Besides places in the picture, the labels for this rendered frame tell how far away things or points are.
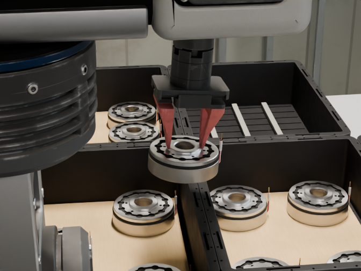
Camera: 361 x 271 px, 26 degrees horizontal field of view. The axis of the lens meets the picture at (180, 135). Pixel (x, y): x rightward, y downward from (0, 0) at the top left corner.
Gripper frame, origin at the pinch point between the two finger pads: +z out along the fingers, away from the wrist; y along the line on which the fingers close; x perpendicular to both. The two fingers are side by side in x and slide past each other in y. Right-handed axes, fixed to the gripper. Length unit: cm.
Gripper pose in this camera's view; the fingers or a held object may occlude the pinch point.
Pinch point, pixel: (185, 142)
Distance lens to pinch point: 114.0
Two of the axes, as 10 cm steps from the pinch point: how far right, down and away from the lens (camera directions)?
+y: -9.8, 0.0, -1.9
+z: -0.8, 9.2, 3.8
